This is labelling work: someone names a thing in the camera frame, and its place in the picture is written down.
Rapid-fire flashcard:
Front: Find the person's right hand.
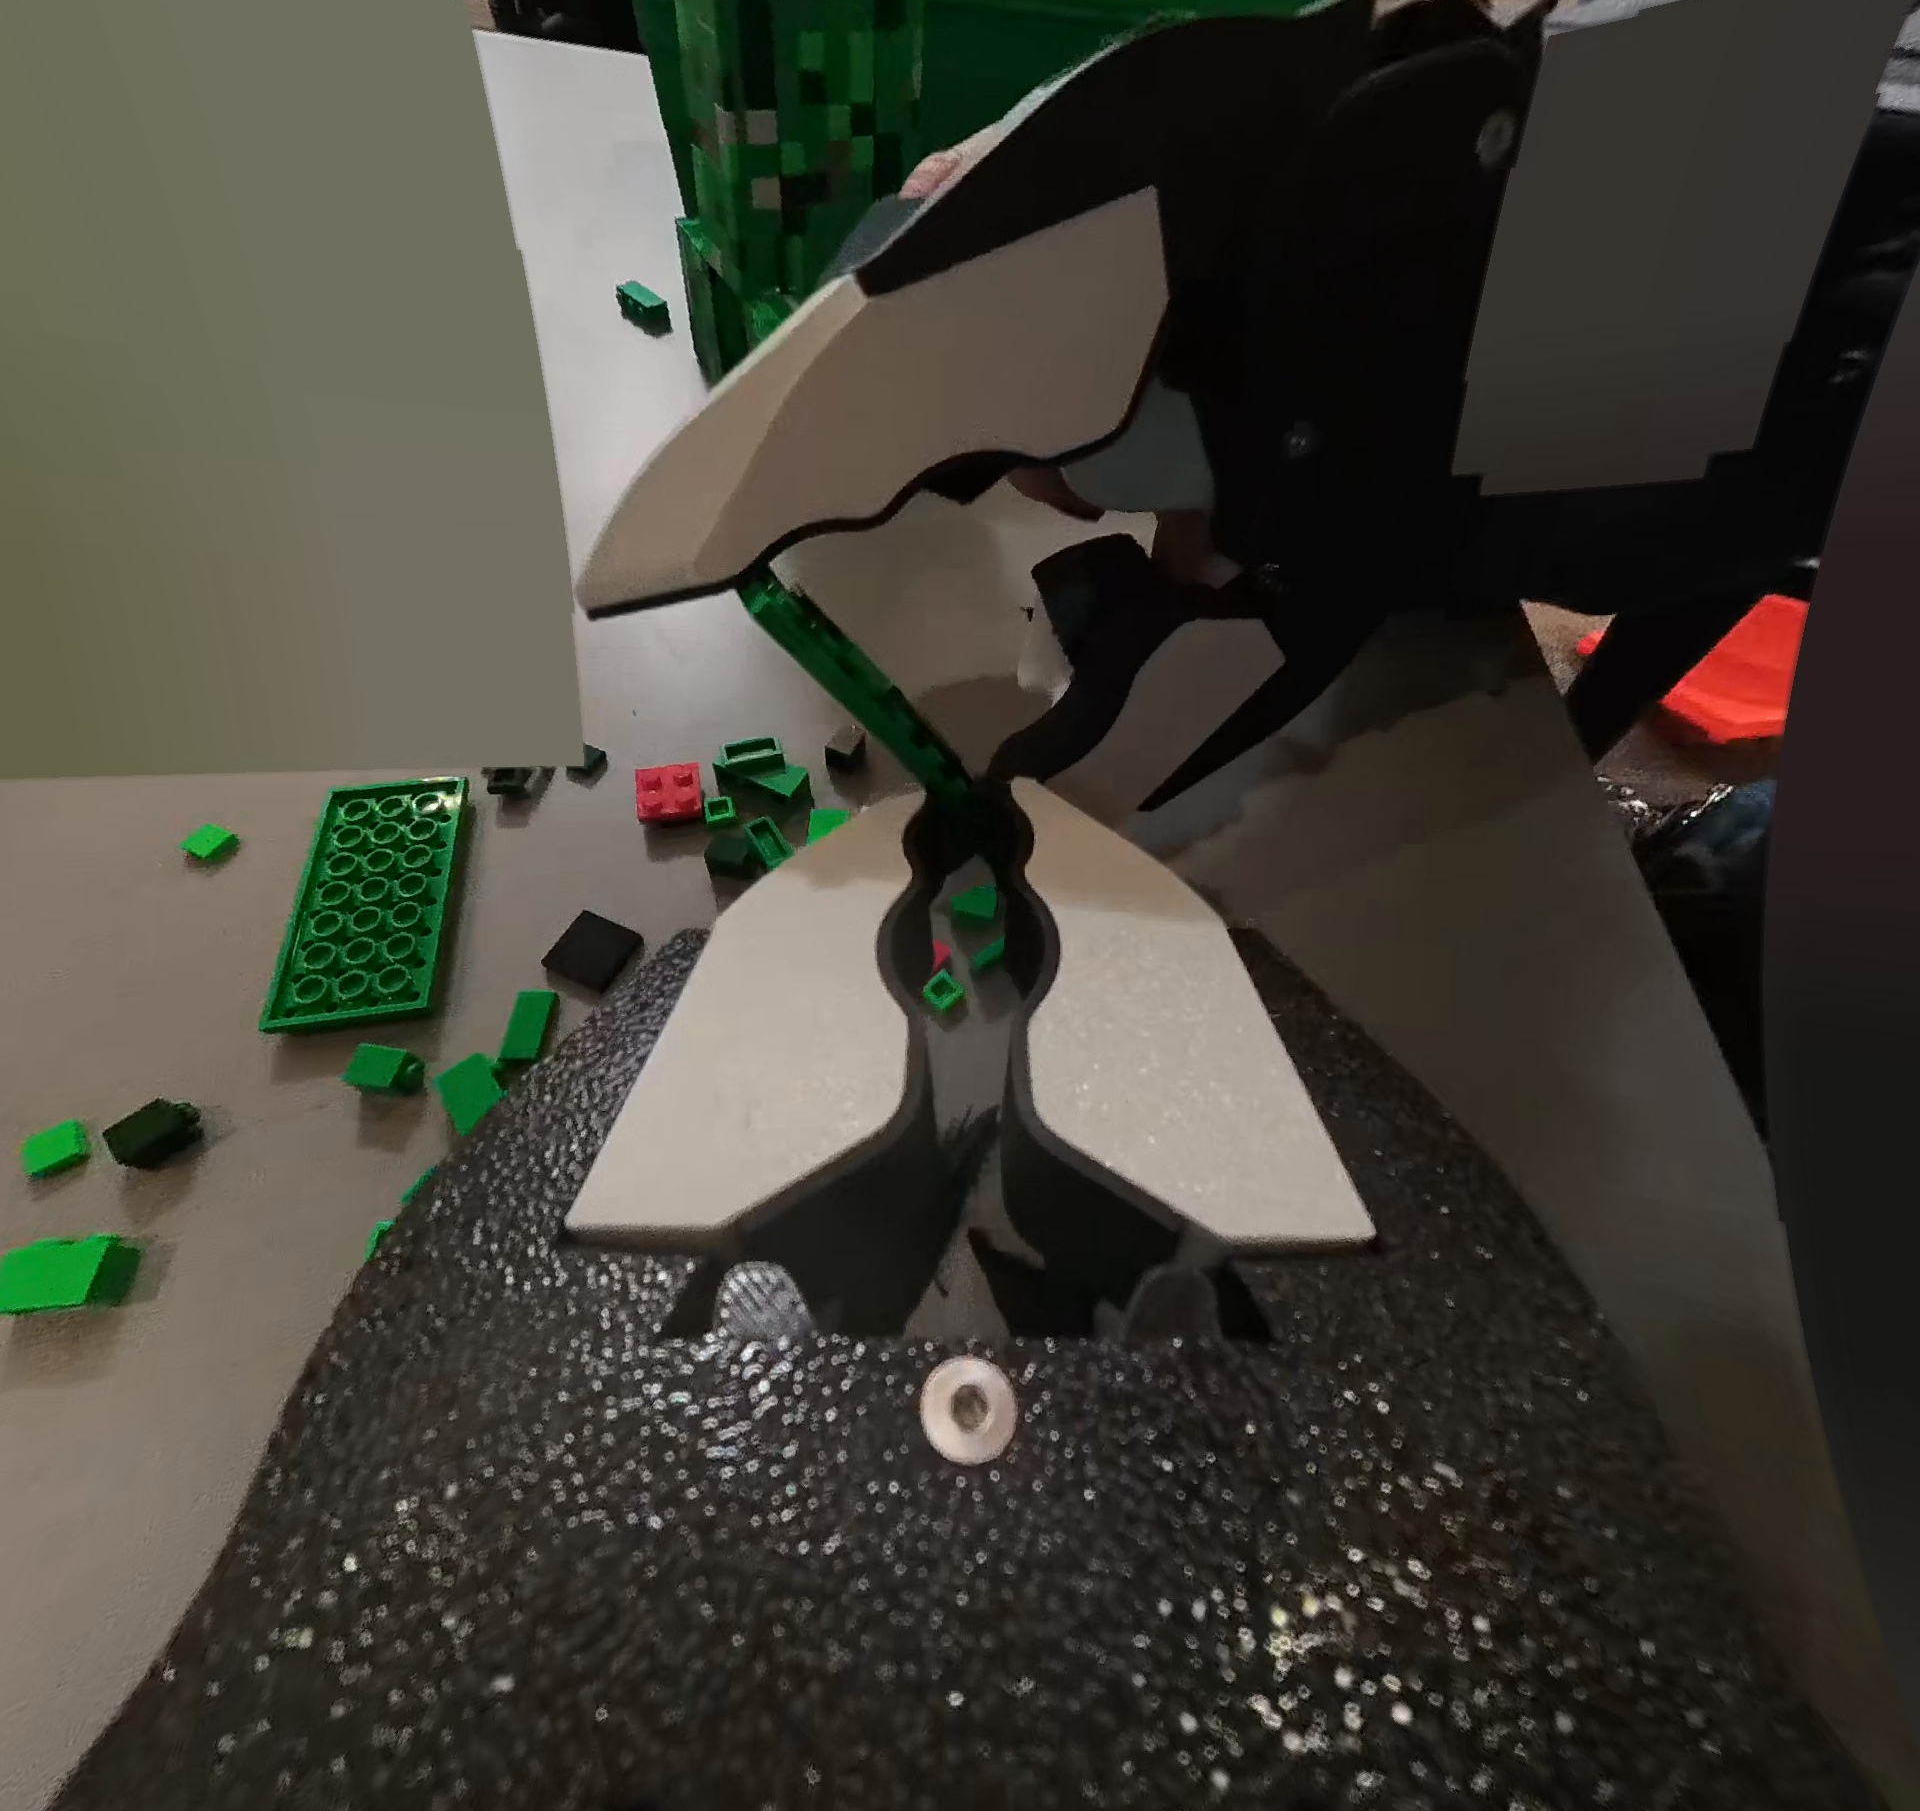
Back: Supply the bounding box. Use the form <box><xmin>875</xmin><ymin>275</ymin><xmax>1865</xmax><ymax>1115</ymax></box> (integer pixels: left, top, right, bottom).
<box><xmin>1007</xmin><ymin>461</ymin><xmax>1251</xmax><ymax>593</ymax></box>

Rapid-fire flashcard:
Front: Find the red plastic object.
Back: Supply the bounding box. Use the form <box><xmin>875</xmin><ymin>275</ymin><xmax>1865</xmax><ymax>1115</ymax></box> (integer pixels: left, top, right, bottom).
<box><xmin>1574</xmin><ymin>593</ymin><xmax>1803</xmax><ymax>748</ymax></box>

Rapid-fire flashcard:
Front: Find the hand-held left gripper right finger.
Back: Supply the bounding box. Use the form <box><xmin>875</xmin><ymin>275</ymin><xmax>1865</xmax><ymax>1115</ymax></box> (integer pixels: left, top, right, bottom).
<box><xmin>1005</xmin><ymin>784</ymin><xmax>1379</xmax><ymax>1260</ymax></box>

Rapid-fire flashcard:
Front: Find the grey desk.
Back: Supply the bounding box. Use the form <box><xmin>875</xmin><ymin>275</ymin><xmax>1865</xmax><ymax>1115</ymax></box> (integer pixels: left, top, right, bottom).
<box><xmin>0</xmin><ymin>29</ymin><xmax>1051</xmax><ymax>1811</ymax></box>

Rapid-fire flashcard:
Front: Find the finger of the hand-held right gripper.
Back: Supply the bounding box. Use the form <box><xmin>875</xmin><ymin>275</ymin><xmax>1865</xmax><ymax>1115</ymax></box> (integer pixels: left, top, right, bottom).
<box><xmin>574</xmin><ymin>184</ymin><xmax>1175</xmax><ymax>624</ymax></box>
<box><xmin>987</xmin><ymin>535</ymin><xmax>1295</xmax><ymax>813</ymax></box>

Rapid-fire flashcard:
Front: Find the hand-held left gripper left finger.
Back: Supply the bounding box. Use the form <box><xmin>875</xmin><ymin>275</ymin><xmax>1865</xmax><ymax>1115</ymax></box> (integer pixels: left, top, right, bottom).
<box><xmin>565</xmin><ymin>786</ymin><xmax>929</xmax><ymax>1257</ymax></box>

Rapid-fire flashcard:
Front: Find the large green studded plate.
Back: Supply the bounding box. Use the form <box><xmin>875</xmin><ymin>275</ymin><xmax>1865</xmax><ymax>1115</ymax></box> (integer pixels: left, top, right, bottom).
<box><xmin>257</xmin><ymin>774</ymin><xmax>471</xmax><ymax>1035</ymax></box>

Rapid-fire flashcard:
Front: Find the black square tile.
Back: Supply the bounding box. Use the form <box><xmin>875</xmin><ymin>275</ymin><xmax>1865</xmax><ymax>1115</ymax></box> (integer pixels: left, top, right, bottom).
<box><xmin>542</xmin><ymin>911</ymin><xmax>648</xmax><ymax>988</ymax></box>

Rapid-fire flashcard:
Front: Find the long green brick plate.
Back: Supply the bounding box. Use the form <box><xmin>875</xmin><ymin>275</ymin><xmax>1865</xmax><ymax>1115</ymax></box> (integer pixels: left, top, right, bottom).
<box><xmin>732</xmin><ymin>563</ymin><xmax>1029</xmax><ymax>873</ymax></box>

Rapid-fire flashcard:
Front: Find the green pixel brick model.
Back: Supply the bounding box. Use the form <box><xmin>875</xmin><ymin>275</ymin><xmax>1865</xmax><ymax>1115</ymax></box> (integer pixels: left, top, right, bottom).
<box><xmin>612</xmin><ymin>0</ymin><xmax>929</xmax><ymax>389</ymax></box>

